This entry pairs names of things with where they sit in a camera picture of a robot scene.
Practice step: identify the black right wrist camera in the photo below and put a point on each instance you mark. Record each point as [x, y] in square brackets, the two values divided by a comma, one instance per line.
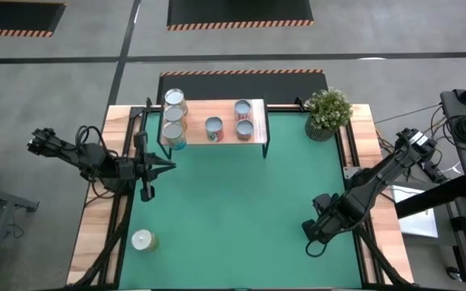
[322, 201]

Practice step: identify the short white carrot-print can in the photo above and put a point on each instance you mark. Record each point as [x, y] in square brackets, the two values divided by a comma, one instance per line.
[242, 108]

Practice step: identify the green table mat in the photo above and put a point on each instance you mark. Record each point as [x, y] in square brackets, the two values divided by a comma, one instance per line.
[237, 222]

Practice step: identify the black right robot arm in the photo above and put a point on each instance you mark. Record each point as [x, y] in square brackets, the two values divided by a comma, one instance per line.
[378, 180]

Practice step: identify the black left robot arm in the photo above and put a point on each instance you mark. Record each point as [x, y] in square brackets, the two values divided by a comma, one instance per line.
[91, 155]

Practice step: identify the mixed fruit labelled tin can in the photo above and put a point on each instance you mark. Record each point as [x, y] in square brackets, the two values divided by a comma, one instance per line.
[214, 128]

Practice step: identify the white board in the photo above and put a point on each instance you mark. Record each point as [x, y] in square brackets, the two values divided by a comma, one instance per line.
[419, 222]

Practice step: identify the tomatoes labelled blue-green tin can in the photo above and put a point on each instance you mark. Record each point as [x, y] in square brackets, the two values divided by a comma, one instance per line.
[173, 133]

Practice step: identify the wooden shelf black metal frame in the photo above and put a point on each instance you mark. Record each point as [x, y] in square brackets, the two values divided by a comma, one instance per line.
[221, 111]

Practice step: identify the peaches labelled tin can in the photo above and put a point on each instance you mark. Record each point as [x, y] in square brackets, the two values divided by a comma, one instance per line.
[174, 98]

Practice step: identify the black power brick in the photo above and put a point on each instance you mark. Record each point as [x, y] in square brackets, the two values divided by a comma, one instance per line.
[434, 171]

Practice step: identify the black mat hazard-stripe edge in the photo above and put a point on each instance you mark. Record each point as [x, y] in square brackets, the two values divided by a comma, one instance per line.
[257, 87]
[237, 12]
[14, 16]

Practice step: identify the short green orange-slice-print can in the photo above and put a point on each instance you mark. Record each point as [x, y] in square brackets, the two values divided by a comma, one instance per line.
[244, 129]

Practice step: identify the potted plant striped pot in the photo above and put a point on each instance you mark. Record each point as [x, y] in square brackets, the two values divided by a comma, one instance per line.
[329, 111]

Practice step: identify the black aluminium table frame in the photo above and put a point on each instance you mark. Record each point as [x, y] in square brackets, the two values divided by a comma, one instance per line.
[113, 250]

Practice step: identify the small black floor object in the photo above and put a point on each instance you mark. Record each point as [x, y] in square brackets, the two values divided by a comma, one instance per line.
[453, 273]

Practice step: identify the grey equipment cart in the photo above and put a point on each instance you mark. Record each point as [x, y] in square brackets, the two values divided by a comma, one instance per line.
[453, 107]

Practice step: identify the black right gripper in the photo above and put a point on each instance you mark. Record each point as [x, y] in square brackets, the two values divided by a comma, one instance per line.
[326, 224]

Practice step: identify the pineapple labelled orange tin can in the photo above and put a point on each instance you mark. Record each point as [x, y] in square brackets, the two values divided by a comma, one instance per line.
[174, 114]

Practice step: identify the silver metal bracket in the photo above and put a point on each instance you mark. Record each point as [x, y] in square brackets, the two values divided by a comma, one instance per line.
[348, 171]

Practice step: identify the yellow-green tin can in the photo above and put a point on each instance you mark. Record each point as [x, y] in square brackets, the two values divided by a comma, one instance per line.
[144, 240]

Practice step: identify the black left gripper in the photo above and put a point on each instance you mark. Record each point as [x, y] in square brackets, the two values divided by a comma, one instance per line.
[132, 169]

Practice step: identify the black beam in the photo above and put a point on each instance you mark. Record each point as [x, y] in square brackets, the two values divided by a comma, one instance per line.
[431, 198]

